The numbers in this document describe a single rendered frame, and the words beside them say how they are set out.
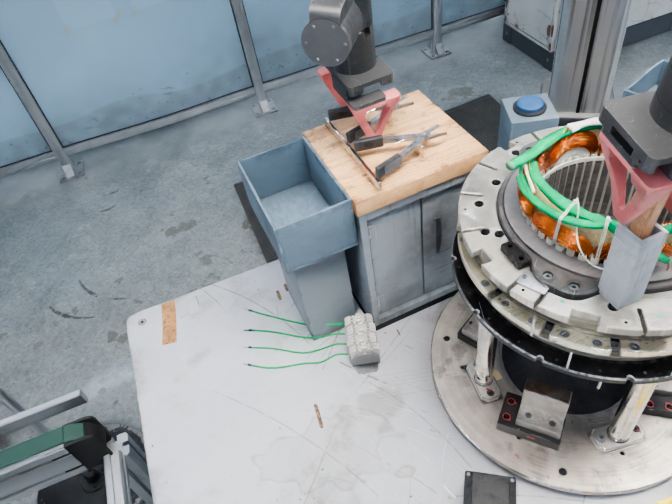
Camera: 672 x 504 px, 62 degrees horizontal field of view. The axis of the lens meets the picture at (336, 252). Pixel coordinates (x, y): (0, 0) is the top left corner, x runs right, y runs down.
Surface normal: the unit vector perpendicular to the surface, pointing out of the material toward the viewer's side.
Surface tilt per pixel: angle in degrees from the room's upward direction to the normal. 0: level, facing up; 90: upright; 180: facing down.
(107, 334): 0
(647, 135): 6
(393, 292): 90
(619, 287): 90
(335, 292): 90
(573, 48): 90
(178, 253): 0
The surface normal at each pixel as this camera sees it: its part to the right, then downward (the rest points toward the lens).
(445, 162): -0.14, -0.68
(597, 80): -0.26, 0.72
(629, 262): -0.91, 0.37
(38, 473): 0.36, 0.64
